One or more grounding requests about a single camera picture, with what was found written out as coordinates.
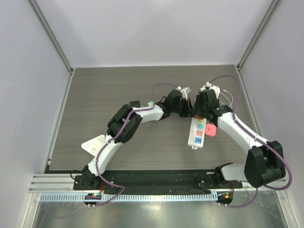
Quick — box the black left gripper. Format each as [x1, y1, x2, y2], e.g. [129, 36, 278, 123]
[171, 99, 198, 118]

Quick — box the pink small plug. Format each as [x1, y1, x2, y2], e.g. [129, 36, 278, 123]
[205, 123, 217, 137]

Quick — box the white power strip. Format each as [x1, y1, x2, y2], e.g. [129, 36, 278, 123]
[187, 117, 207, 150]

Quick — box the black cube socket adapter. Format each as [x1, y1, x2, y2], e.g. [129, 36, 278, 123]
[129, 100, 141, 108]

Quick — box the white triangular power socket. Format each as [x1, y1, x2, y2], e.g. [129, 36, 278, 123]
[81, 134, 105, 156]

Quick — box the brown cube adapter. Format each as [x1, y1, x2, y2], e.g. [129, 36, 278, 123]
[193, 115, 204, 120]

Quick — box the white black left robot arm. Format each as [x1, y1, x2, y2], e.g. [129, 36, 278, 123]
[75, 87, 192, 190]

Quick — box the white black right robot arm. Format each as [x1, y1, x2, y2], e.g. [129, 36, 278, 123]
[192, 89, 286, 188]

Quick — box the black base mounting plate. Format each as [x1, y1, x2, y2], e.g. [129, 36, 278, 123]
[71, 169, 243, 190]

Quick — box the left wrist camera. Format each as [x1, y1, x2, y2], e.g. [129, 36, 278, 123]
[176, 86, 191, 100]

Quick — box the white charging cable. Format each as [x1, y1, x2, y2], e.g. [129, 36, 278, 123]
[219, 89, 237, 107]

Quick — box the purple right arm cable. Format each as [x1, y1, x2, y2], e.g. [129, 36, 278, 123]
[209, 75, 293, 208]

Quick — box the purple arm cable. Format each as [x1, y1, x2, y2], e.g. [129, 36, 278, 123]
[96, 83, 181, 205]
[209, 75, 293, 208]

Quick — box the white perforated cable duct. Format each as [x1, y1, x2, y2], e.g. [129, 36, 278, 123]
[39, 192, 218, 203]

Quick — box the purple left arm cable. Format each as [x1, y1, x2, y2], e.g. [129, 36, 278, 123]
[96, 83, 181, 205]

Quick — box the aluminium left frame post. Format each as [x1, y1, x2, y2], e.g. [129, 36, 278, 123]
[28, 0, 73, 74]

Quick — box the aluminium frame post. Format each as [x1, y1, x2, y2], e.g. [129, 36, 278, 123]
[28, 0, 73, 74]
[235, 0, 281, 72]

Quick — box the aluminium right frame post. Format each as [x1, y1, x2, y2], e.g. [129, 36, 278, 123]
[235, 0, 281, 72]

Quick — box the aluminium front frame rail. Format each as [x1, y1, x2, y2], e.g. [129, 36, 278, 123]
[28, 171, 290, 193]

